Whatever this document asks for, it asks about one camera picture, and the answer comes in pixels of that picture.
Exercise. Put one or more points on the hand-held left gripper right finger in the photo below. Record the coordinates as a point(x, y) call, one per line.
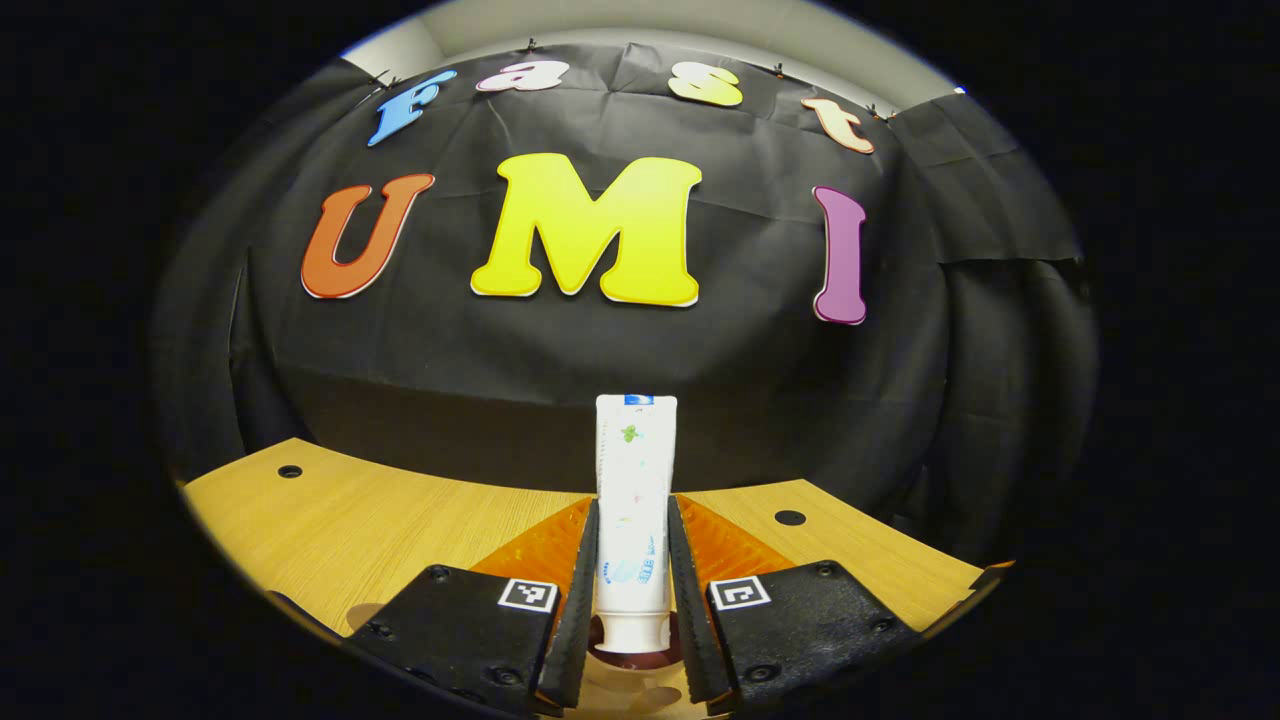
point(688, 610)

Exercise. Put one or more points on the white toothpaste tube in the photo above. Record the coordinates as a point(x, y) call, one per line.
point(635, 480)

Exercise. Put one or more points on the black backdrop cloth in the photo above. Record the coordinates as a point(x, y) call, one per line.
point(450, 360)

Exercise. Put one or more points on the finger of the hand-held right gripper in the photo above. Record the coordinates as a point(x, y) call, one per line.
point(992, 578)

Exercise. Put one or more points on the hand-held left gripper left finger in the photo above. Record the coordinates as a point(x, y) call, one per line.
point(575, 610)

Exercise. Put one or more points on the wooden desktop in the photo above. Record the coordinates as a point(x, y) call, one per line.
point(400, 520)

